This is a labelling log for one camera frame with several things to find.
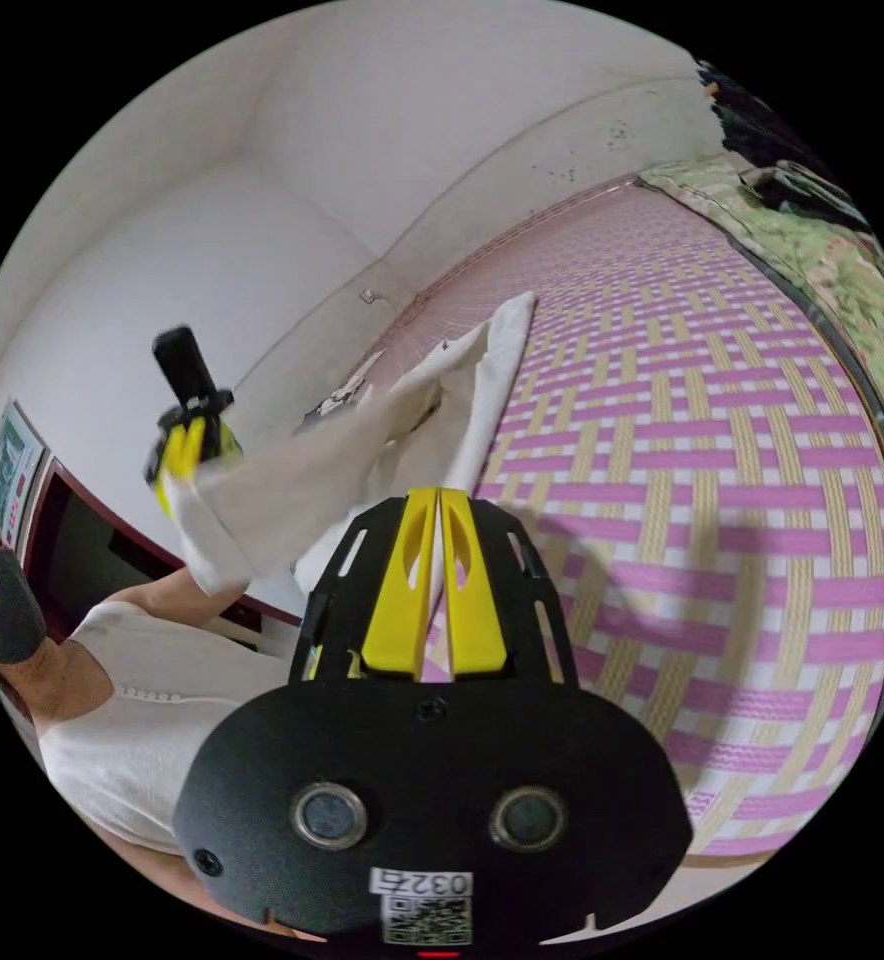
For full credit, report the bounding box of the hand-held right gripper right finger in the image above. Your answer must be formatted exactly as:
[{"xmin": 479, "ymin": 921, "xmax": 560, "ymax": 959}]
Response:
[{"xmin": 440, "ymin": 487, "xmax": 509, "ymax": 679}]

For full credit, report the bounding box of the bed with pink woven mat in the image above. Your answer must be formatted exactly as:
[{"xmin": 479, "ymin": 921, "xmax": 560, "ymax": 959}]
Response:
[{"xmin": 291, "ymin": 153, "xmax": 884, "ymax": 871}]

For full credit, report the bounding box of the person's left forearm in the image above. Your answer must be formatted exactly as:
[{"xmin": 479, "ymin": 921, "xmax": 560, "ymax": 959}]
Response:
[{"xmin": 104, "ymin": 566, "xmax": 252, "ymax": 628}]

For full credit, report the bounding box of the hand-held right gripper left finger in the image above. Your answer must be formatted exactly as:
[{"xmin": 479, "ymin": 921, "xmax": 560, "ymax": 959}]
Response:
[{"xmin": 360, "ymin": 487, "xmax": 440, "ymax": 674}]

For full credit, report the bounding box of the white long-sleeve shirt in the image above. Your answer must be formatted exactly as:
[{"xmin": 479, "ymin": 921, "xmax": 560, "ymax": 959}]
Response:
[{"xmin": 164, "ymin": 290, "xmax": 539, "ymax": 680}]

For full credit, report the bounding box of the wall calendar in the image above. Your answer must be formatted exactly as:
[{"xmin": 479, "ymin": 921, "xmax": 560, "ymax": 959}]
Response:
[{"xmin": 0, "ymin": 398, "xmax": 47, "ymax": 545}]

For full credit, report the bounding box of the pile of clothes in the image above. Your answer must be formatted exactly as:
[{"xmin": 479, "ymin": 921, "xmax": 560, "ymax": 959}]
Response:
[{"xmin": 695, "ymin": 58, "xmax": 877, "ymax": 232}]

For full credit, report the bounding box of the person's body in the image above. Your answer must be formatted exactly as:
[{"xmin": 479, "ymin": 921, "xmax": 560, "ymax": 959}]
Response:
[{"xmin": 0, "ymin": 494, "xmax": 316, "ymax": 860}]

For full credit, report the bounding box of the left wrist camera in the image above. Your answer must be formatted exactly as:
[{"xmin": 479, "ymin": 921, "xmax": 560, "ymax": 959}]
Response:
[{"xmin": 151, "ymin": 325, "xmax": 222, "ymax": 410}]

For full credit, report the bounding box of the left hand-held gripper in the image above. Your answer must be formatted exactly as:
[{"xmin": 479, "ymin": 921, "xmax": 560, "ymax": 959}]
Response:
[{"xmin": 144, "ymin": 386, "xmax": 245, "ymax": 520}]

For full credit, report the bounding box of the black and white garment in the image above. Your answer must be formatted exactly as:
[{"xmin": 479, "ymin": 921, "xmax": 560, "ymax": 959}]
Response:
[{"xmin": 293, "ymin": 373, "xmax": 372, "ymax": 438}]

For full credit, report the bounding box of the dark red framed window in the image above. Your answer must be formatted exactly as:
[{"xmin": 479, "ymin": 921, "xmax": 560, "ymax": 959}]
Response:
[{"xmin": 20, "ymin": 453, "xmax": 305, "ymax": 654}]

